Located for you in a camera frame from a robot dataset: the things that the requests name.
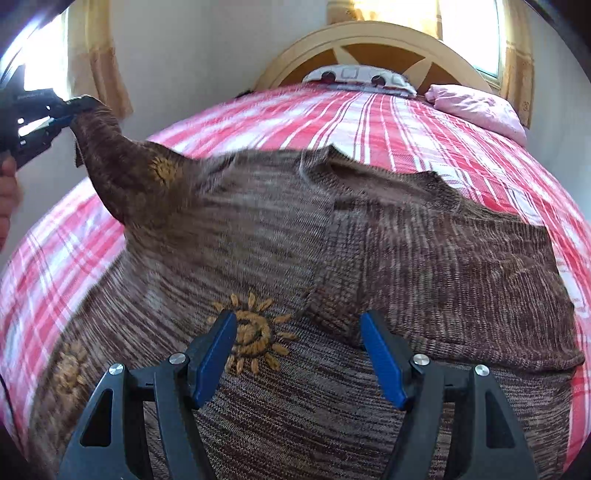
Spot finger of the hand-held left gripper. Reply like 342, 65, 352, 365
45, 95, 98, 117
18, 116, 75, 149

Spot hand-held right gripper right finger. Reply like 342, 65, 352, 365
360, 310, 539, 480

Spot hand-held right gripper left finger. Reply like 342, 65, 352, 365
55, 309, 238, 480

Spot brown knitted sweater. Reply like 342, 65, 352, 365
28, 97, 585, 480

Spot person's left hand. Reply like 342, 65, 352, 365
0, 156, 23, 252

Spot window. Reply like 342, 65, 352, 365
438, 0, 504, 79
21, 9, 71, 95

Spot yellow curtain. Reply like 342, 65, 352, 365
67, 0, 134, 119
500, 0, 537, 131
325, 0, 444, 41

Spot red plaid blanket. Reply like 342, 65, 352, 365
0, 85, 591, 462

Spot pink pillow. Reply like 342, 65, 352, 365
425, 84, 528, 147

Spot white printed pillow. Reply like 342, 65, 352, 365
302, 65, 419, 97

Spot cream wooden headboard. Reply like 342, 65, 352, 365
253, 21, 493, 95

